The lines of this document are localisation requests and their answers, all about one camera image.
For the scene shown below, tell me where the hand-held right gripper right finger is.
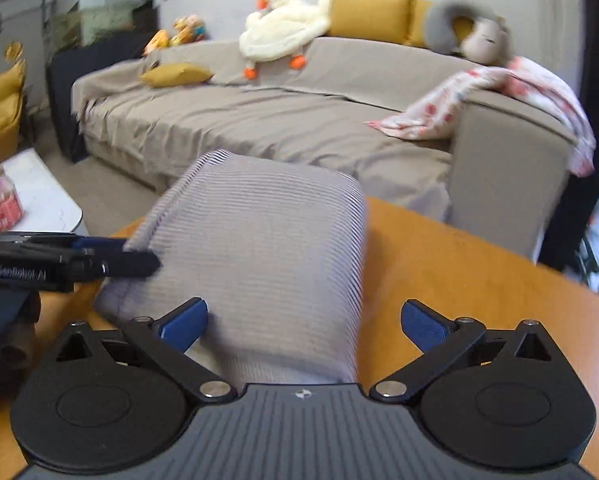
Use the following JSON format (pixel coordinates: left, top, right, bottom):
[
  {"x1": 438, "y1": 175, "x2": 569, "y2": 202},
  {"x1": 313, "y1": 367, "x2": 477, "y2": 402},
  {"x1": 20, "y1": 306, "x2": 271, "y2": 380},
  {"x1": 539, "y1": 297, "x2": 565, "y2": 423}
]
[{"x1": 369, "y1": 298, "x2": 553, "y2": 402}]

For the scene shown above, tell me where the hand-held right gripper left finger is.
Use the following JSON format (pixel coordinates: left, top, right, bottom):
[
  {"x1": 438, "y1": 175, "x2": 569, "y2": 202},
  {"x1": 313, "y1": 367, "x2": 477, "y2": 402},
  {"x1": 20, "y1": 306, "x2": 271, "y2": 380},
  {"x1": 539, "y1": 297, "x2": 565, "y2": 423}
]
[{"x1": 54, "y1": 297, "x2": 233, "y2": 402}]

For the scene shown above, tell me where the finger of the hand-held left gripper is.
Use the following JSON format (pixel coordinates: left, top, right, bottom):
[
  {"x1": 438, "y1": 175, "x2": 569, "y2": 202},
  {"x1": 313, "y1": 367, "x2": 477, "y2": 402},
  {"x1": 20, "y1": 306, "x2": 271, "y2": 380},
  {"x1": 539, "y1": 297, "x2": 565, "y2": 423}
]
[
  {"x1": 86, "y1": 249, "x2": 161, "y2": 278},
  {"x1": 9, "y1": 232, "x2": 128, "y2": 254}
]

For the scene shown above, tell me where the striped beige garment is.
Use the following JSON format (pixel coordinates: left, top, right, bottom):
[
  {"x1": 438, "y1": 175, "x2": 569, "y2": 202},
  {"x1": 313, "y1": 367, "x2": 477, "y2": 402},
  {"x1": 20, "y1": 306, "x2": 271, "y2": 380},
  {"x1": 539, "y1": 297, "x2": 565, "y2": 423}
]
[{"x1": 94, "y1": 149, "x2": 369, "y2": 386}]

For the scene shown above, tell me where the person's left hand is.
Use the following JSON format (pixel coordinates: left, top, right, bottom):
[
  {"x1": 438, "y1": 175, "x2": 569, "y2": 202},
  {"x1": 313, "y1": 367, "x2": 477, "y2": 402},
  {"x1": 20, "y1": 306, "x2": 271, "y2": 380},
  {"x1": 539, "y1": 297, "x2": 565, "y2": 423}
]
[{"x1": 0, "y1": 294, "x2": 43, "y2": 364}]

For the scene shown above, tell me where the red printed jar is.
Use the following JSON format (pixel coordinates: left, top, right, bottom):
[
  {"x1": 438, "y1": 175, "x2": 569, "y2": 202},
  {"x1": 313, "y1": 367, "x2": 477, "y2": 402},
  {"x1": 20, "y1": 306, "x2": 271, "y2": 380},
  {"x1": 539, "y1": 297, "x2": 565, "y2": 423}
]
[{"x1": 0, "y1": 165, "x2": 25, "y2": 232}]

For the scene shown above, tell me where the white coffee table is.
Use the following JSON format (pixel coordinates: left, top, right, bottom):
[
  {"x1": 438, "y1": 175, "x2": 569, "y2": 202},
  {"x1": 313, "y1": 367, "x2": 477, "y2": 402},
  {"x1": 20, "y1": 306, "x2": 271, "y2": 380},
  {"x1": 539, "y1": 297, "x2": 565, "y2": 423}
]
[{"x1": 0, "y1": 147, "x2": 84, "y2": 237}]

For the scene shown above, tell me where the black cabinet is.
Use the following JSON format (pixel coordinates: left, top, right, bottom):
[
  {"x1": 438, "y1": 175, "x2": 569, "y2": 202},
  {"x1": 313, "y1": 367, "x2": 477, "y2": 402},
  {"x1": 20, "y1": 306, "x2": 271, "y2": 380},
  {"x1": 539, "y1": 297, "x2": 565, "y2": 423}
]
[{"x1": 46, "y1": 30, "x2": 161, "y2": 164}]

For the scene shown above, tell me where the grey fabric sofa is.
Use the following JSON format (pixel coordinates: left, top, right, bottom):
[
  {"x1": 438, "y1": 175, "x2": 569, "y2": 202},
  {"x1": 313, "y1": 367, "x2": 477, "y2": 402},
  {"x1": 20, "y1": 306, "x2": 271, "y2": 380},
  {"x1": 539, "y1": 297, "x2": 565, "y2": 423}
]
[{"x1": 70, "y1": 35, "x2": 578, "y2": 267}]

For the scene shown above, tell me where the small yellow cushion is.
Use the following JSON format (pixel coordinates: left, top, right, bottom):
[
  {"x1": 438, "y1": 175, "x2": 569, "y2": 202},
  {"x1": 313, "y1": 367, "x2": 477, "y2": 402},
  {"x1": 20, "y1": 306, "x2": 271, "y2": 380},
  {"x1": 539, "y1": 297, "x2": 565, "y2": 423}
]
[{"x1": 139, "y1": 62, "x2": 215, "y2": 89}]

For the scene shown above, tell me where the orange plush toy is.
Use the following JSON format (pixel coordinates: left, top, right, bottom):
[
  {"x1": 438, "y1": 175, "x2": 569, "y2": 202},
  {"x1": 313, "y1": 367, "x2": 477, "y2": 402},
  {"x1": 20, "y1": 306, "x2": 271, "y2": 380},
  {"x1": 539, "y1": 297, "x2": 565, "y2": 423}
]
[
  {"x1": 142, "y1": 28, "x2": 173, "y2": 57},
  {"x1": 172, "y1": 14, "x2": 210, "y2": 46}
]

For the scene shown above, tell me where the glass fish tank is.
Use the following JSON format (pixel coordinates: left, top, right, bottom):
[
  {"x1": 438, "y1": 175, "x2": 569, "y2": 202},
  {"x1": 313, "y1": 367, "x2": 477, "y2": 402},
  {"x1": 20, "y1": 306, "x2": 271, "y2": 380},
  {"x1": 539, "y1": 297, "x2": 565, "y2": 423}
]
[{"x1": 43, "y1": 0, "x2": 160, "y2": 54}]

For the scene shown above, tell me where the floral pink blanket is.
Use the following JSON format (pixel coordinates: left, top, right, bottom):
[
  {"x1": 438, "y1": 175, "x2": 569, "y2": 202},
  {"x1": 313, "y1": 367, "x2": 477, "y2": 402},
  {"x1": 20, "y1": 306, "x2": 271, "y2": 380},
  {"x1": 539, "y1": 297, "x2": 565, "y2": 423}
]
[{"x1": 364, "y1": 55, "x2": 598, "y2": 179}]

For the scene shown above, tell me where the white duck plush toy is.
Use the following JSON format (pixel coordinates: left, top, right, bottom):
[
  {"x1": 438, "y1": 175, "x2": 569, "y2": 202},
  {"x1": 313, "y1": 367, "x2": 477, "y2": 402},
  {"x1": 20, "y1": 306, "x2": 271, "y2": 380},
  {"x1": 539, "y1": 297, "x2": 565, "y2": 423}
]
[{"x1": 238, "y1": 0, "x2": 333, "y2": 81}]

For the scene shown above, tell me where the beige plush toy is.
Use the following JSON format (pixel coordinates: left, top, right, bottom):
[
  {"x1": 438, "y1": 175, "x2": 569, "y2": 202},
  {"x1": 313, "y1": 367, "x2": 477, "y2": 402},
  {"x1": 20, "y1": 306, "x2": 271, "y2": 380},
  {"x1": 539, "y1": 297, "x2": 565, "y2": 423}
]
[{"x1": 459, "y1": 14, "x2": 511, "y2": 67}]

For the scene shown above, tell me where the grey neck pillow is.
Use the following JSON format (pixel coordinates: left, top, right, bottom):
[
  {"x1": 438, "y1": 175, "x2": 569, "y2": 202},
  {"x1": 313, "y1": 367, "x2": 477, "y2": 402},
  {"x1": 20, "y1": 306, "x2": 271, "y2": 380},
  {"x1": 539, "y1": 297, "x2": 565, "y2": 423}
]
[{"x1": 424, "y1": 0, "x2": 473, "y2": 54}]

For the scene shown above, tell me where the large yellow cushion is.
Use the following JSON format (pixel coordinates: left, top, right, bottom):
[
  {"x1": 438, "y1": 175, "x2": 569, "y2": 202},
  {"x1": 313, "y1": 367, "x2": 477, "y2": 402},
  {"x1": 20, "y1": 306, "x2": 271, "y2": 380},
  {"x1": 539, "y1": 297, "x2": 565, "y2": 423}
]
[
  {"x1": 328, "y1": 0, "x2": 415, "y2": 46},
  {"x1": 404, "y1": 0, "x2": 473, "y2": 49}
]

